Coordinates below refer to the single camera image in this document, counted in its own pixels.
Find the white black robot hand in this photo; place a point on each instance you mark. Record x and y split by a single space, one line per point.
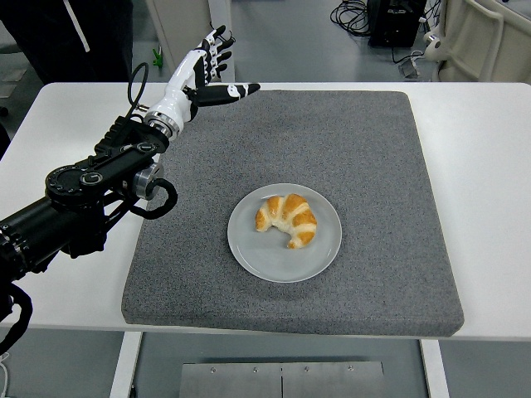
176 99

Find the golden brown croissant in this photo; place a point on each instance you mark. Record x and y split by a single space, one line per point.
296 219

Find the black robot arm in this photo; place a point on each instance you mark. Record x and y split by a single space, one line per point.
41 224

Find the pale grey round plate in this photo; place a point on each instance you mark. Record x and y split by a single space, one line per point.
249 257

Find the grey metal plate with screws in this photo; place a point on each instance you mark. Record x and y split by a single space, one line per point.
232 381

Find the small green object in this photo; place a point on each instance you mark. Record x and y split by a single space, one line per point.
157 61

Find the white cabinet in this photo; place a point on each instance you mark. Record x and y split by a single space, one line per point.
174 25

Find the person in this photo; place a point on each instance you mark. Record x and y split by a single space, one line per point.
103 41

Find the grey speckled square mat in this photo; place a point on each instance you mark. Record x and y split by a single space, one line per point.
373 166

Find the black computer case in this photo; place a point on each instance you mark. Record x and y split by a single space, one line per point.
394 25

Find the small grey floor pedal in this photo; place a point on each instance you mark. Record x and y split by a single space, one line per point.
410 69

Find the cream white frame structure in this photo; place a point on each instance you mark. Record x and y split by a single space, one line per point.
477 41

